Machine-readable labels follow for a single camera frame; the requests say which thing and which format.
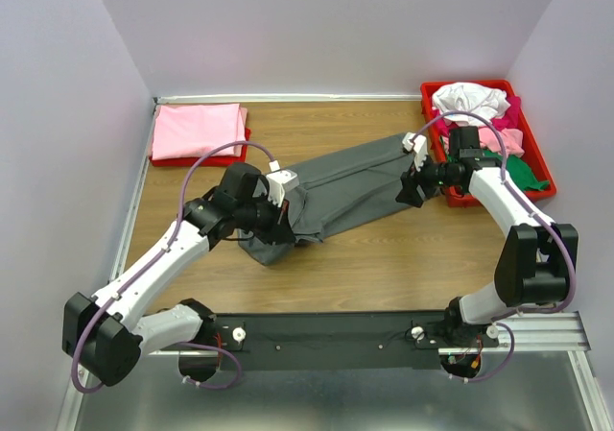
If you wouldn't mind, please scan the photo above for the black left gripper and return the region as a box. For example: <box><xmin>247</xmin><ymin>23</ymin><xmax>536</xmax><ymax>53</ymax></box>
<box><xmin>235</xmin><ymin>192</ymin><xmax>296</xmax><ymax>246</ymax></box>

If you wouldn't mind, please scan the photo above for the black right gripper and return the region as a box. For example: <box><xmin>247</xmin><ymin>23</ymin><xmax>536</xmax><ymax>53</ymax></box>
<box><xmin>394</xmin><ymin>148</ymin><xmax>460</xmax><ymax>208</ymax></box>

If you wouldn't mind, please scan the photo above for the grey t shirt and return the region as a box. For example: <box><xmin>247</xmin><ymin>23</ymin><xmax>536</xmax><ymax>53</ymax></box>
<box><xmin>239</xmin><ymin>132</ymin><xmax>413</xmax><ymax>266</ymax></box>

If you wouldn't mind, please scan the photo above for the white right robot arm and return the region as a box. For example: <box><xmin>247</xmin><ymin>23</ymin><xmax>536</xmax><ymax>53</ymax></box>
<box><xmin>403</xmin><ymin>127</ymin><xmax>579</xmax><ymax>347</ymax></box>

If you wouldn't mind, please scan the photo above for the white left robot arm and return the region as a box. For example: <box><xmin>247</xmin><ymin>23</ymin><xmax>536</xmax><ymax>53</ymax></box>
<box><xmin>61</xmin><ymin>161</ymin><xmax>299</xmax><ymax>394</ymax></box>

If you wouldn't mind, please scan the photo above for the folded red t shirt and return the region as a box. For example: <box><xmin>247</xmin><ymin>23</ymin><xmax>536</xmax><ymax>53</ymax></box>
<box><xmin>148</xmin><ymin>127</ymin><xmax>250</xmax><ymax>167</ymax></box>

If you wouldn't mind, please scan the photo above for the green t shirt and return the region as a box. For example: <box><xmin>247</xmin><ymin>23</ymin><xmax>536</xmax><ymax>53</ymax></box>
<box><xmin>445</xmin><ymin>148</ymin><xmax>551</xmax><ymax>194</ymax></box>

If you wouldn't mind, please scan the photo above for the light pink t shirt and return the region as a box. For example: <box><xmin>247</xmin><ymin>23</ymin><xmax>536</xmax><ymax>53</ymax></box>
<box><xmin>475</xmin><ymin>126</ymin><xmax>525</xmax><ymax>157</ymax></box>

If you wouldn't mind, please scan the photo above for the white t shirt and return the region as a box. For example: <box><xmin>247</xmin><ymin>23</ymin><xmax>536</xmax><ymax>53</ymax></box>
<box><xmin>432</xmin><ymin>83</ymin><xmax>511</xmax><ymax>127</ymax></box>

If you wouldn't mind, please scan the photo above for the magenta t shirt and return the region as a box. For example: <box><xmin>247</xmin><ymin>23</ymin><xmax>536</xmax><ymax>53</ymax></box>
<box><xmin>434</xmin><ymin>96</ymin><xmax>521</xmax><ymax>137</ymax></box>

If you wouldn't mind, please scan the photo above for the folded pink t shirt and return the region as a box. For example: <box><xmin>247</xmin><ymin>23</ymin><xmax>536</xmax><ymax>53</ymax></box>
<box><xmin>150</xmin><ymin>104</ymin><xmax>248</xmax><ymax>161</ymax></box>

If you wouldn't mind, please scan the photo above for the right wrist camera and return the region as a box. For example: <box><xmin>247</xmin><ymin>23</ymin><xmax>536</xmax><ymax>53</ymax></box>
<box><xmin>402</xmin><ymin>132</ymin><xmax>428</xmax><ymax>172</ymax></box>

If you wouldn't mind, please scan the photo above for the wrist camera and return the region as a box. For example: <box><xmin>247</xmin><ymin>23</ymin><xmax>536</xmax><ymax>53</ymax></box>
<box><xmin>402</xmin><ymin>132</ymin><xmax>428</xmax><ymax>172</ymax></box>
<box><xmin>265</xmin><ymin>160</ymin><xmax>299</xmax><ymax>207</ymax></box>

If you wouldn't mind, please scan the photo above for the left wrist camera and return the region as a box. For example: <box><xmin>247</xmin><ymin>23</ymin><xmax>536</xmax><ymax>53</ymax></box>
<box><xmin>265</xmin><ymin>160</ymin><xmax>299</xmax><ymax>207</ymax></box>

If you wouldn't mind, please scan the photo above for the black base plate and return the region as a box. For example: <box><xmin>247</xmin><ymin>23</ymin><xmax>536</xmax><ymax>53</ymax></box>
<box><xmin>195</xmin><ymin>310</ymin><xmax>499</xmax><ymax>371</ymax></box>

